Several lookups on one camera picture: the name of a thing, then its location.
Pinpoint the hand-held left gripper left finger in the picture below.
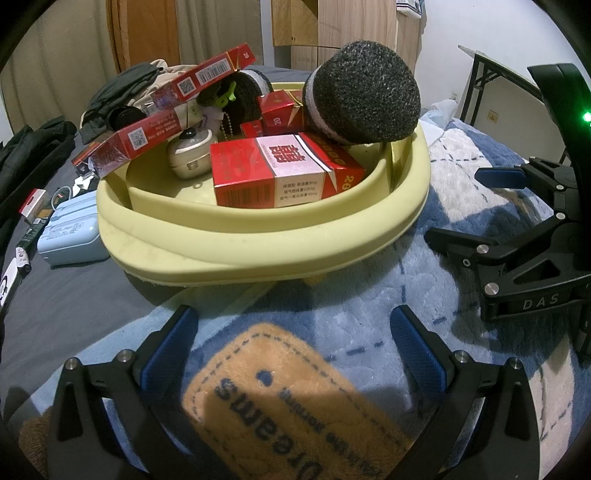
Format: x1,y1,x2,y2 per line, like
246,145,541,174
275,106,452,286
48,305,199,480

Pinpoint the black folding table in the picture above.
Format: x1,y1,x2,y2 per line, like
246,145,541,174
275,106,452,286
457,45,556,131

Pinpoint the dark green cloth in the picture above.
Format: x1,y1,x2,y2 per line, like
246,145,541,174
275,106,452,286
87,64,158,112

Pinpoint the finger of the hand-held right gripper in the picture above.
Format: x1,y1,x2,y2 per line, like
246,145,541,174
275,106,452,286
475,159,578,219
424,217,568,274

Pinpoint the pile of clothes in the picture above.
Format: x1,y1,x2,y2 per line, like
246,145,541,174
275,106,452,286
81,59,195,136

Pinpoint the beige curtain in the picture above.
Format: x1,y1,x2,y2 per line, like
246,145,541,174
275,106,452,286
0,0,112,136

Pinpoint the wooden wardrobe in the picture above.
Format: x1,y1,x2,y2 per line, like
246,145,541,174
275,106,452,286
270,0,424,73

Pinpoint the black foam cylinder white band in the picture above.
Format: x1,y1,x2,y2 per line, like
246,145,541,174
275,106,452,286
302,41,422,147
226,69,274,134

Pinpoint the yellow oval plastic tray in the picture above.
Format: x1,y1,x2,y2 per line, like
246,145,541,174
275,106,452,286
96,80,433,288

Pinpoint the blue white checked blanket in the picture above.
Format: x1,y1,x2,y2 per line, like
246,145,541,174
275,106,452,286
9,99,591,480

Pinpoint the dark jacket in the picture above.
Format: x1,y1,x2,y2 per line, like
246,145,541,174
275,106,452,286
0,120,77,241

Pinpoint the red box on bedsheet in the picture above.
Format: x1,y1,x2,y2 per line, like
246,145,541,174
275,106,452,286
71,147,100,176

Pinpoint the red white small packet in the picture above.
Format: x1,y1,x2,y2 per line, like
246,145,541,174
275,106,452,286
18,188,46,217

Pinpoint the orange wooden door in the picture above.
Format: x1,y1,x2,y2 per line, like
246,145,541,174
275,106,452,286
106,0,181,77

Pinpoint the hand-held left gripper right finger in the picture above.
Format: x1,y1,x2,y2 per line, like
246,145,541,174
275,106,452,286
389,305,541,480

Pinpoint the black round object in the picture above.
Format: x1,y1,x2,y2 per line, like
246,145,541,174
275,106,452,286
108,106,144,130

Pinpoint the small cream round device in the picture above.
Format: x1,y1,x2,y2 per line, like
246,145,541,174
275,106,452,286
167,128,219,180

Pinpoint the grey bedsheet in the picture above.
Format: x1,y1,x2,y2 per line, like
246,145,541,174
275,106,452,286
0,65,315,425

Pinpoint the light blue plastic case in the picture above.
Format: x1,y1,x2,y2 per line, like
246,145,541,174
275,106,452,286
37,191,102,268

